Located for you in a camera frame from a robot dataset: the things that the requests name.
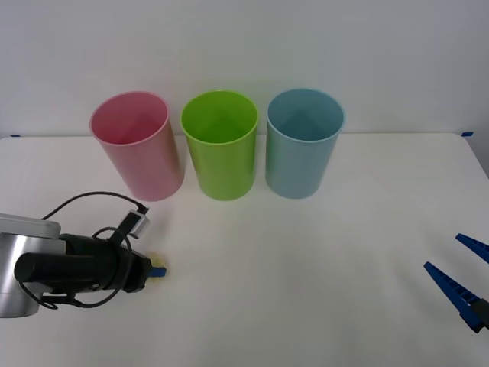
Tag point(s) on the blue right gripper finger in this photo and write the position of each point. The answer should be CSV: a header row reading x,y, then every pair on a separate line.
x,y
454,292
475,246

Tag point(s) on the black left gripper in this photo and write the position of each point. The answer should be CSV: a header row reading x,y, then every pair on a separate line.
x,y
133,271

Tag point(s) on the yellowish paper ball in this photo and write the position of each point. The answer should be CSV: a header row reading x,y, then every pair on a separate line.
x,y
157,260

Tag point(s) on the silver and black left arm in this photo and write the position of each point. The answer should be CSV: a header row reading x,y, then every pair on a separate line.
x,y
23,244

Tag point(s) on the pink plastic bin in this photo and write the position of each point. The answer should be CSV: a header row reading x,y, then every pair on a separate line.
x,y
141,168

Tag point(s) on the green plastic bin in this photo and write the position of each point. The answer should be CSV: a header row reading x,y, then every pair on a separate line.
x,y
223,168

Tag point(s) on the pale blue plastic bin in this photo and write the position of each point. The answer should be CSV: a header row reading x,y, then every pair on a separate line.
x,y
298,168

